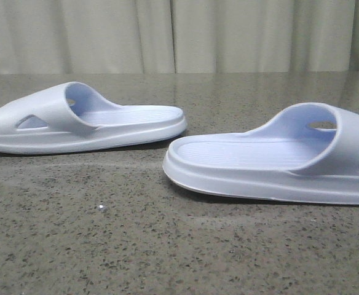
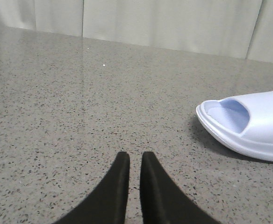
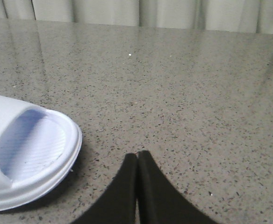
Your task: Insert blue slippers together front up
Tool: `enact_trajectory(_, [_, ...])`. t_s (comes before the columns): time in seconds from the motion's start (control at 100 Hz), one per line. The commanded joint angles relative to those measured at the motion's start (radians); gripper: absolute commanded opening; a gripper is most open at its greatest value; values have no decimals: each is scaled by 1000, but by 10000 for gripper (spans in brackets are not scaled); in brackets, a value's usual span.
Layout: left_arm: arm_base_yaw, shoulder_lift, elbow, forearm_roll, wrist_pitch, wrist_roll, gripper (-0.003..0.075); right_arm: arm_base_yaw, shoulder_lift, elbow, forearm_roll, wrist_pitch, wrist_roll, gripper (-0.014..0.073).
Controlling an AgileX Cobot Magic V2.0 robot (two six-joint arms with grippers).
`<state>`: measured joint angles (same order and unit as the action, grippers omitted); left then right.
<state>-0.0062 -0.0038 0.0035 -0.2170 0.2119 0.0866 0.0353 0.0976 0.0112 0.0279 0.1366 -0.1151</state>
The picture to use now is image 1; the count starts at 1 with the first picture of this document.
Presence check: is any light blue slipper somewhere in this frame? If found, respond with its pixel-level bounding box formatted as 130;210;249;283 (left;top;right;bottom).
163;103;359;205
0;82;187;154

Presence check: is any grey-white pleated curtain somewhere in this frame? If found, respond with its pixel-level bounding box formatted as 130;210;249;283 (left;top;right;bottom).
0;1;359;74

